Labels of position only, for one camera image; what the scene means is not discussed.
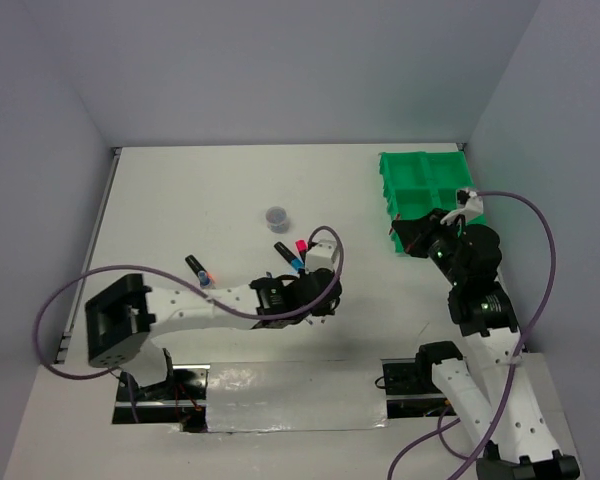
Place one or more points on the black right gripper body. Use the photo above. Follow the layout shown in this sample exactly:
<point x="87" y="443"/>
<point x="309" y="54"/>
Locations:
<point x="435" y="234"/>

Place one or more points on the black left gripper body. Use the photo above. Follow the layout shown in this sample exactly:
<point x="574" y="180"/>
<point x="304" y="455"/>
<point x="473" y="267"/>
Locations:
<point x="325" y="308"/>

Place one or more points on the red ballpoint pen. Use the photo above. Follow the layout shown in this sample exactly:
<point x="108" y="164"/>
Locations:
<point x="410" y="234"/>

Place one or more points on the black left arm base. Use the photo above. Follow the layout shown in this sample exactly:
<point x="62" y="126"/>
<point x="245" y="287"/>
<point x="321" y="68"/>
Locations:
<point x="181" y="403"/>

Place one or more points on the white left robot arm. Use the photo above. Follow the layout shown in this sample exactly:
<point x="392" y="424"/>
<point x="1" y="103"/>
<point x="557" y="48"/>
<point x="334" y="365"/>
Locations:
<point x="124" y="320"/>

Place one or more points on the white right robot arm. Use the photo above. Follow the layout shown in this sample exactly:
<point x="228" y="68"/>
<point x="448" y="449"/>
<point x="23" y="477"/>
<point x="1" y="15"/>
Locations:
<point x="488" y="386"/>

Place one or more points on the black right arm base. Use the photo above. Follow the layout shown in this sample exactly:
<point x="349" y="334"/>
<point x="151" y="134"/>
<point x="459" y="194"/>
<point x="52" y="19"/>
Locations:
<point x="407" y="393"/>

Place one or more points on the blue cap black highlighter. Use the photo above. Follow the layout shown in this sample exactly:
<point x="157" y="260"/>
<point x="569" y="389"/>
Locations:
<point x="292" y="259"/>

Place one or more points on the green compartment organizer tray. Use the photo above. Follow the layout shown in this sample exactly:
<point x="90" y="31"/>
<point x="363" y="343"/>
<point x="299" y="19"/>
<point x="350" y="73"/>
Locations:
<point x="414" y="183"/>

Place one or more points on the pink cap black highlighter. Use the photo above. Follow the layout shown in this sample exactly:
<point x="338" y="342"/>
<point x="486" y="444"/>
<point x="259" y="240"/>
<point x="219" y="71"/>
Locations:
<point x="302" y="248"/>

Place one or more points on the orange cap black highlighter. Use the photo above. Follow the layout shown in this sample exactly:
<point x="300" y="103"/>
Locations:
<point x="204" y="278"/>

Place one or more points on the clear jar of pins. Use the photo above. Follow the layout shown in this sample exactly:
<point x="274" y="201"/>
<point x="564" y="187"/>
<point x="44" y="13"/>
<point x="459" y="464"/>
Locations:
<point x="277" y="220"/>

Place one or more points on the silver tape sheet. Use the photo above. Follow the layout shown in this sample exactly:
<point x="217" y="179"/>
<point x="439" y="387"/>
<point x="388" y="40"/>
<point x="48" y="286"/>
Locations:
<point x="266" y="397"/>

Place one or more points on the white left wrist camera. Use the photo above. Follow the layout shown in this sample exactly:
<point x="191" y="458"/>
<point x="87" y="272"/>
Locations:
<point x="321" y="255"/>

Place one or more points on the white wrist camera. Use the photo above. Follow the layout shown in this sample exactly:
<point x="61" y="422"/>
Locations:
<point x="469" y="206"/>
<point x="321" y="255"/>

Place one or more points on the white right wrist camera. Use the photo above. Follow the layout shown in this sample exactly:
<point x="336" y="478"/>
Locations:
<point x="469" y="206"/>

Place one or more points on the left aluminium table rail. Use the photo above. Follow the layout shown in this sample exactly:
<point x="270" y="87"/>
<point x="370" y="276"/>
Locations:
<point x="63" y="346"/>

